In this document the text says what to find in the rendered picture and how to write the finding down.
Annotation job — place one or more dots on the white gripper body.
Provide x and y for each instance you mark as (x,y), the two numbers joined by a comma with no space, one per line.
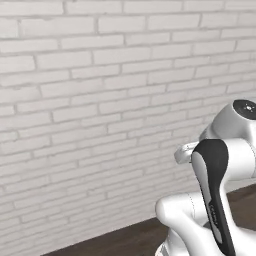
(183,154)

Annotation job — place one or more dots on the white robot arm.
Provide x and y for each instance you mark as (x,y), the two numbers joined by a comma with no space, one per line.
(200,216)

